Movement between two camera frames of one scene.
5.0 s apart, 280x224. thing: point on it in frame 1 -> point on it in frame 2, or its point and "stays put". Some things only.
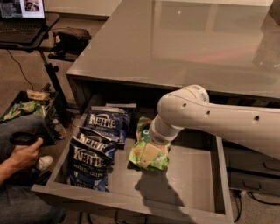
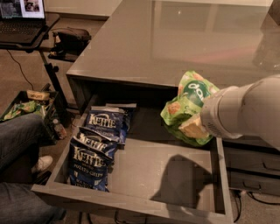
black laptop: (22, 21) stays put
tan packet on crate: (38, 94) stays put
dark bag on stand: (68, 42) stays put
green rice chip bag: (142, 139) -> (192, 90)
